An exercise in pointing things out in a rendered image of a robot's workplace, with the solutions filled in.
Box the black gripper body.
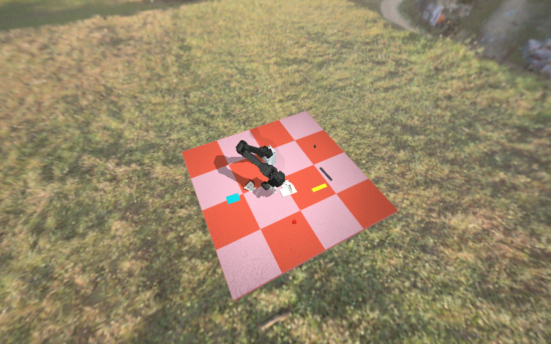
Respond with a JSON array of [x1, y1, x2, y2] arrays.
[[261, 171, 286, 191]]

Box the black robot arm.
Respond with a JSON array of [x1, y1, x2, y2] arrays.
[[236, 140, 285, 187]]

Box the yellow flat block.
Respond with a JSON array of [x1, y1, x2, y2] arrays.
[[312, 184, 327, 192]]

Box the cyan flat rectangular block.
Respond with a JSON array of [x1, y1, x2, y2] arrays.
[[226, 193, 240, 204]]

